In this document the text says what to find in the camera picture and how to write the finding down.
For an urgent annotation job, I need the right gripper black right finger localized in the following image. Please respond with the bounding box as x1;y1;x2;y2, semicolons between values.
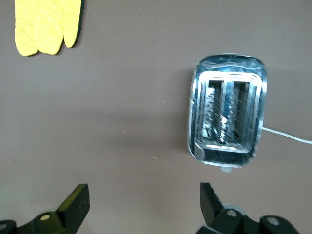
196;182;300;234

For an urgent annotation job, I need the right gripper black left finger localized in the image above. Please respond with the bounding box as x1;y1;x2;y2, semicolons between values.
0;184;90;234

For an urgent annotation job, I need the beige chrome two-slot toaster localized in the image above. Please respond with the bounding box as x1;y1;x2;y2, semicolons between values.
186;52;268;174

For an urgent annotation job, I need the brown table cover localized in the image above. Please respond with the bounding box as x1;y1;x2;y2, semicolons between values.
0;0;312;234

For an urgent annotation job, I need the yellow quilted oven mitt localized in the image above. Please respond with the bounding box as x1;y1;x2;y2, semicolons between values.
14;0;41;57
33;0;85;56

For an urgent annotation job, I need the white toaster power cable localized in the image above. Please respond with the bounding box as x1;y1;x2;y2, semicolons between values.
262;126;312;144

